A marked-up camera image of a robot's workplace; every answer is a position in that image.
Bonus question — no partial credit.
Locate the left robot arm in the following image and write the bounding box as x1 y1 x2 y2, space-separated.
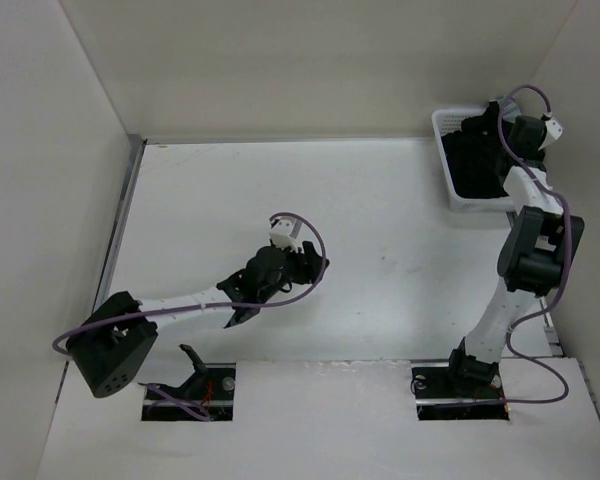
63 241 330 398

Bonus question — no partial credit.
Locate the black tank top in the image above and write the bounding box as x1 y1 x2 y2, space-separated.
441 101 506 199

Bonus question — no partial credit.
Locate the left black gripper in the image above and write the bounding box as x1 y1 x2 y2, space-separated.
259 240 327 303

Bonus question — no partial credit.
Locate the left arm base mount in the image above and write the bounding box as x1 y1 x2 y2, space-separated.
141 344 237 422

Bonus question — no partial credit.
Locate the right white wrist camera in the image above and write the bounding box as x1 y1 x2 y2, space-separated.
539 117 564 150

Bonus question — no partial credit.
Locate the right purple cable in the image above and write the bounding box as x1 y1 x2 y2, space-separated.
447 84 576 409

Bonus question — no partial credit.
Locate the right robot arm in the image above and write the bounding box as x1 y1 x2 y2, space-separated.
443 115 584 397

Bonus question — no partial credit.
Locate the grey tank top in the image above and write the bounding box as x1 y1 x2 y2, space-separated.
497 97 521 122

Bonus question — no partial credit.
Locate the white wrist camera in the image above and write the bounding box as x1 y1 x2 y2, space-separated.
269 217 302 252
539 117 564 150

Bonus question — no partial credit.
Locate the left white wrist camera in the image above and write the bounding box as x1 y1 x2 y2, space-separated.
269 217 302 252

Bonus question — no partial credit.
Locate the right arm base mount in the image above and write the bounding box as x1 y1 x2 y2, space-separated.
410 361 509 421

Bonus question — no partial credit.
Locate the white plastic basket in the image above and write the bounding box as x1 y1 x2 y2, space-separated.
431 103 519 213

